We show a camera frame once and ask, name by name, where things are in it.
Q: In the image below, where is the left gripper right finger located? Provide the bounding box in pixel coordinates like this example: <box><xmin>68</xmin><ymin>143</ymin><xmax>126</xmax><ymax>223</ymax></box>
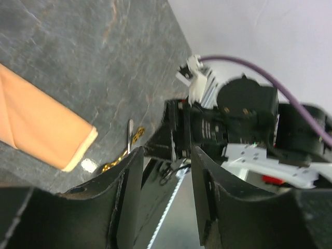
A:
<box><xmin>191</xmin><ymin>146</ymin><xmax>331</xmax><ymax>248</ymax></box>

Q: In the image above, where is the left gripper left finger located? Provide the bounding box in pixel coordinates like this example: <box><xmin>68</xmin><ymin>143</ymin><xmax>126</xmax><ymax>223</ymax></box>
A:
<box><xmin>1</xmin><ymin>148</ymin><xmax>144</xmax><ymax>248</ymax></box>

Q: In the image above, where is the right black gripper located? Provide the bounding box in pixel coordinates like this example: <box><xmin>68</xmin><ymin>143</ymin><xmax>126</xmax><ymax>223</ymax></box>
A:
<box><xmin>144</xmin><ymin>99</ymin><xmax>229</xmax><ymax>162</ymax></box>

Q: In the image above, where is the gold spoon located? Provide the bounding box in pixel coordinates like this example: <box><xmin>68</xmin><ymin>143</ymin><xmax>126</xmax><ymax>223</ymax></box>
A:
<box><xmin>102</xmin><ymin>127</ymin><xmax>145</xmax><ymax>173</ymax></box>

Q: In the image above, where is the silver fork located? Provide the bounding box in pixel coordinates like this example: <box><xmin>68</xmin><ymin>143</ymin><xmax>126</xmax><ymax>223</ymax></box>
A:
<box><xmin>127</xmin><ymin>119</ymin><xmax>134</xmax><ymax>154</ymax></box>

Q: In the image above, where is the peach satin napkin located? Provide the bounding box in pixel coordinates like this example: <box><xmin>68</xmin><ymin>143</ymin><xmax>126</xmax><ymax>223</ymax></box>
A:
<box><xmin>1</xmin><ymin>65</ymin><xmax>98</xmax><ymax>172</ymax></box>

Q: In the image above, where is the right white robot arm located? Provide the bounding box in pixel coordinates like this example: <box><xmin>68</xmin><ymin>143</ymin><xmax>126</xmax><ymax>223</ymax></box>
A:
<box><xmin>144</xmin><ymin>75</ymin><xmax>331</xmax><ymax>188</ymax></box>

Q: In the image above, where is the white cable duct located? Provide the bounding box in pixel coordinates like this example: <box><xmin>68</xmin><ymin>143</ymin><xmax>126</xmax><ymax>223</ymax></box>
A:
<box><xmin>147</xmin><ymin>169</ymin><xmax>188</xmax><ymax>249</ymax></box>

